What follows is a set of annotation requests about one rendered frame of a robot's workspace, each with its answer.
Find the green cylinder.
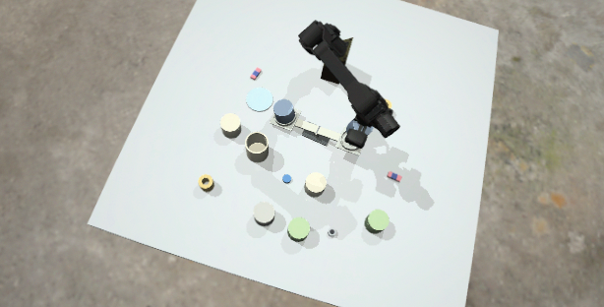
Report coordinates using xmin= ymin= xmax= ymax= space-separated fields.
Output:
xmin=287 ymin=217 xmax=310 ymax=242
xmin=364 ymin=210 xmax=390 ymax=234

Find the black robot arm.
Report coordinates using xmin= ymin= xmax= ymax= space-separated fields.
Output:
xmin=298 ymin=20 xmax=400 ymax=138

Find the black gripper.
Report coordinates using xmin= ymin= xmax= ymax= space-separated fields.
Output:
xmin=344 ymin=114 xmax=372 ymax=149

